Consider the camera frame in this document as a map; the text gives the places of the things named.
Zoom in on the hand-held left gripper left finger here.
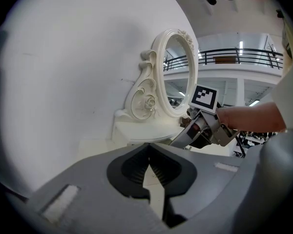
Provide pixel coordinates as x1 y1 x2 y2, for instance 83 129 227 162
21 142 171 234

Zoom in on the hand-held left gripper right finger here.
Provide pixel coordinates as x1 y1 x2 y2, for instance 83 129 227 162
150 142 242 221

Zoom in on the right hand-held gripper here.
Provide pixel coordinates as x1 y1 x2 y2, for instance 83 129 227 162
169 83 240 149

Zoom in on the white dressing table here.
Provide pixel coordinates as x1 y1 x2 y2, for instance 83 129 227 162
77 116 238 161

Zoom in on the person's right forearm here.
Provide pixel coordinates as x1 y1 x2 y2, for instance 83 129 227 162
216 101 288 134

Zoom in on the white oval ornate mirror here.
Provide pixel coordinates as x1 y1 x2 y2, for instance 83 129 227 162
114 28 199 123

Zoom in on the black balcony railing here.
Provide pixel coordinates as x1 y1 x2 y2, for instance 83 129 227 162
197 47 284 70

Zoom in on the person's pale yellow top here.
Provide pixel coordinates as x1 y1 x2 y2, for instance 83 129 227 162
271 64 293 132

